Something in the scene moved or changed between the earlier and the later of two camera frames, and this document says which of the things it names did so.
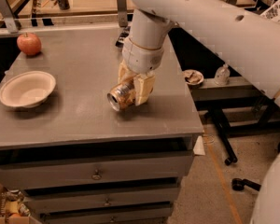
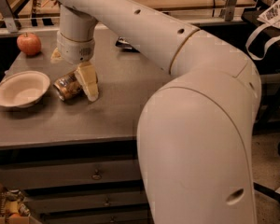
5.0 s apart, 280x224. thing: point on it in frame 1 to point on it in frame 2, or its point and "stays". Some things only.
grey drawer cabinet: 76,161 stays
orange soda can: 121,96 to 68,87
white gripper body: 141,59 to 74,50
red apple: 28,44 stays
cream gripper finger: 144,85 to 88,78
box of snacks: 15,210 stays
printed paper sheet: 279,11 stays
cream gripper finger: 124,73 to 56,56
